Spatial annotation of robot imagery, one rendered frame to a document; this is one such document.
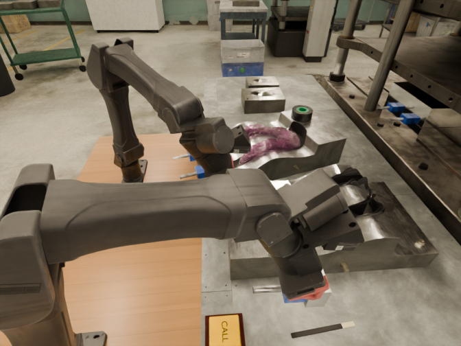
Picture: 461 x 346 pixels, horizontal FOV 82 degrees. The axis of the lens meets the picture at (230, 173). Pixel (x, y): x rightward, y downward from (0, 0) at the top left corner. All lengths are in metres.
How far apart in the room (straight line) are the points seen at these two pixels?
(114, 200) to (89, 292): 0.51
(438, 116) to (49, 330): 1.30
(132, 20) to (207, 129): 6.72
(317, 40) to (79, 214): 4.80
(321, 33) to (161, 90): 4.44
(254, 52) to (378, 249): 3.61
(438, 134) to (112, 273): 1.28
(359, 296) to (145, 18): 6.86
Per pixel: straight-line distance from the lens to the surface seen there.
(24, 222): 0.25
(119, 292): 0.73
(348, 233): 0.40
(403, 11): 1.46
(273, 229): 0.32
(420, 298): 0.80
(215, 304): 0.67
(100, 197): 0.27
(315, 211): 0.37
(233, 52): 4.04
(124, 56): 0.68
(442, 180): 1.22
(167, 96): 0.58
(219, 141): 0.53
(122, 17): 7.27
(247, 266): 0.65
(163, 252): 0.76
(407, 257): 0.79
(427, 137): 1.36
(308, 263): 0.41
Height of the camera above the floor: 1.41
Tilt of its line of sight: 39 degrees down
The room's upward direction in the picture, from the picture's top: straight up
